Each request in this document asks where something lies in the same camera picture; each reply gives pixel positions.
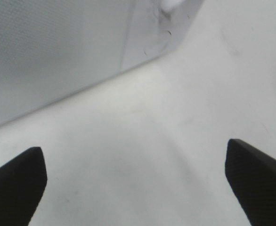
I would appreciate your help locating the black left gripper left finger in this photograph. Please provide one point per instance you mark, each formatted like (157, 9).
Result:
(22, 183)

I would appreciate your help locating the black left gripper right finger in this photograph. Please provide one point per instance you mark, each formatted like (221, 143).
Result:
(252, 177)

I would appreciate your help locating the white microwave door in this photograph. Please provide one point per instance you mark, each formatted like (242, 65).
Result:
(50, 49)

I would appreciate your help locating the white microwave oven body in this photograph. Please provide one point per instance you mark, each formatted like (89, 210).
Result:
(156, 27)

